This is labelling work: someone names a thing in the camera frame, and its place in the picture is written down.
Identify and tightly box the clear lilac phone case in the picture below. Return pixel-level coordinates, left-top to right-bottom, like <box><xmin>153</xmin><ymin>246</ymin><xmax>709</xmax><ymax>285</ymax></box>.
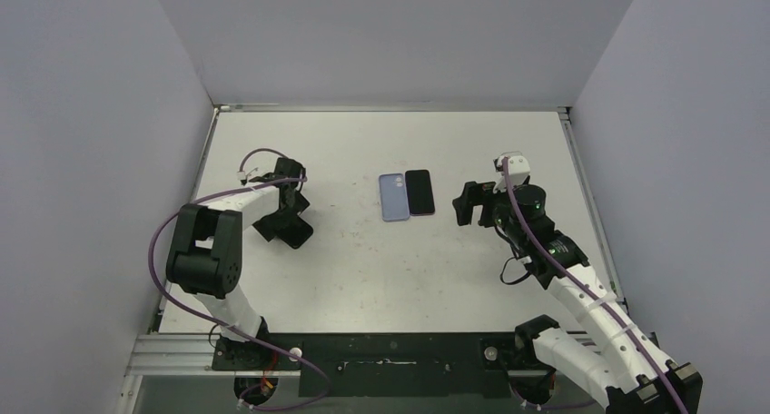
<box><xmin>378</xmin><ymin>173</ymin><xmax>410</xmax><ymax>222</ymax></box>

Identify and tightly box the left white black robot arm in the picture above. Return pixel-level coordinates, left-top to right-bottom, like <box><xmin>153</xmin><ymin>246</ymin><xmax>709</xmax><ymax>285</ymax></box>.
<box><xmin>166</xmin><ymin>156</ymin><xmax>313</xmax><ymax>370</ymax></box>

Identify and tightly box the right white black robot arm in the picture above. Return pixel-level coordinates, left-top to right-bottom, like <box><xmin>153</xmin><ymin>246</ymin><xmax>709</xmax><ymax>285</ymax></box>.
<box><xmin>452</xmin><ymin>182</ymin><xmax>703</xmax><ymax>413</ymax></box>

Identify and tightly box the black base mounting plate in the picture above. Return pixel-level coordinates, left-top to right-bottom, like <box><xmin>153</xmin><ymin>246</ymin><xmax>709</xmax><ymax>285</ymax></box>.
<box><xmin>212</xmin><ymin>332</ymin><xmax>557</xmax><ymax>403</ymax></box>

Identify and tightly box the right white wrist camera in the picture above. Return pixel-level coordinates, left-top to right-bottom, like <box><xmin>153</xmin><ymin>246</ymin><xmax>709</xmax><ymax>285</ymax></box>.
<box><xmin>493</xmin><ymin>152</ymin><xmax>531</xmax><ymax>193</ymax></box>

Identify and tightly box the black coiled wrist cable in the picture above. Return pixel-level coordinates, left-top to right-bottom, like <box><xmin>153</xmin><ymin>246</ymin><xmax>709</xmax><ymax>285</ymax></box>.
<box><xmin>499</xmin><ymin>255</ymin><xmax>534</xmax><ymax>287</ymax></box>

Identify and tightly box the aluminium table frame rail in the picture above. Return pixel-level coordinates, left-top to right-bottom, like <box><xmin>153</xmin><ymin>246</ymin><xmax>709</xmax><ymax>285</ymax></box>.
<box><xmin>129</xmin><ymin>110</ymin><xmax>309</xmax><ymax>413</ymax></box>

